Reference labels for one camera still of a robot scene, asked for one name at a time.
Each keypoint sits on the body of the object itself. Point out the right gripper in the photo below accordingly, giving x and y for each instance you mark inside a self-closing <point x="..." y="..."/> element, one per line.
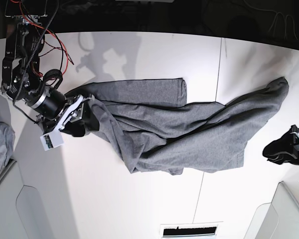
<point x="71" y="115"/>

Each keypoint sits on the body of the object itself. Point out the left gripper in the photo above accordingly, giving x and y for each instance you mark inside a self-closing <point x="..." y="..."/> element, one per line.
<point x="285" y="149"/>

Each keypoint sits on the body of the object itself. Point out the grey t-shirt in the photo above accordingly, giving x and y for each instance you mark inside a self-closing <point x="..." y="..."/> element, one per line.
<point x="151" y="126"/>

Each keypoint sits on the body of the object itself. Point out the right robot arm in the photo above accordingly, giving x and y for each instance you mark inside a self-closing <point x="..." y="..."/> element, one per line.
<point x="22" y="79"/>

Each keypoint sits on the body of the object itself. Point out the white right bin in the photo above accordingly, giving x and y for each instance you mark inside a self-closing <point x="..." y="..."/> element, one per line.
<point x="278" y="219"/>

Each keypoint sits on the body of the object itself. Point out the white bin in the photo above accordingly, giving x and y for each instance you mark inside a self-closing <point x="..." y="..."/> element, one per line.
<point x="278" y="219"/>
<point x="22" y="214"/>

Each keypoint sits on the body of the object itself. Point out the white left bin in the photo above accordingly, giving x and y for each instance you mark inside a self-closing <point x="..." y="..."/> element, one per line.
<point x="22" y="214"/>

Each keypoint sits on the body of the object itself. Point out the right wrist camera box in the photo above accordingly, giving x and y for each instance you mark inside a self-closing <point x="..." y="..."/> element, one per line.
<point x="51" y="140"/>

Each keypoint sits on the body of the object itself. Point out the table cable grommet slot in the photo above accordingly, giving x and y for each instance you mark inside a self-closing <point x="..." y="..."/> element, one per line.
<point x="190" y="231"/>

